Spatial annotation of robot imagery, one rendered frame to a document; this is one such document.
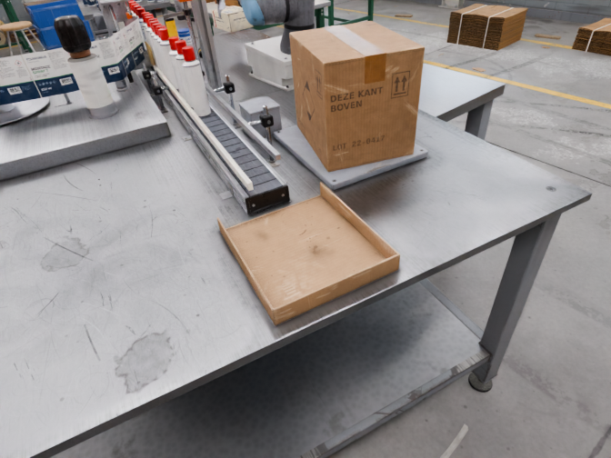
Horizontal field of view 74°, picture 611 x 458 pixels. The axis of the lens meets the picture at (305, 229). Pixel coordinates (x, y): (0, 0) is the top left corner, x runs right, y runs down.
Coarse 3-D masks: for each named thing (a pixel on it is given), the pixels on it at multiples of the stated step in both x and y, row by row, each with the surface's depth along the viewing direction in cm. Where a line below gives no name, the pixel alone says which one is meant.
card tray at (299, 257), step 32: (320, 192) 98; (256, 224) 91; (288, 224) 90; (320, 224) 89; (352, 224) 88; (256, 256) 83; (288, 256) 82; (320, 256) 81; (352, 256) 81; (384, 256) 80; (256, 288) 73; (288, 288) 75; (320, 288) 70; (352, 288) 74
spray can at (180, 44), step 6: (180, 42) 123; (180, 48) 124; (180, 54) 125; (180, 60) 125; (180, 66) 127; (180, 72) 128; (186, 84) 130; (186, 90) 131; (186, 96) 133; (192, 108) 135
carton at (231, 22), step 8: (232, 8) 191; (240, 8) 190; (216, 16) 190; (224, 16) 185; (232, 16) 183; (240, 16) 186; (216, 24) 193; (224, 24) 188; (232, 24) 185; (240, 24) 187; (248, 24) 190
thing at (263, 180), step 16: (160, 80) 166; (208, 128) 122; (224, 128) 121; (224, 144) 113; (240, 144) 112; (224, 160) 106; (240, 160) 105; (256, 160) 105; (256, 176) 98; (272, 176) 98; (256, 192) 93
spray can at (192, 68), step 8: (184, 48) 117; (192, 48) 118; (184, 56) 118; (192, 56) 118; (184, 64) 119; (192, 64) 119; (192, 72) 120; (200, 72) 121; (192, 80) 121; (200, 80) 122; (192, 88) 123; (200, 88) 123; (192, 96) 125; (200, 96) 125; (192, 104) 127; (200, 104) 126; (208, 104) 128; (200, 112) 127; (208, 112) 129
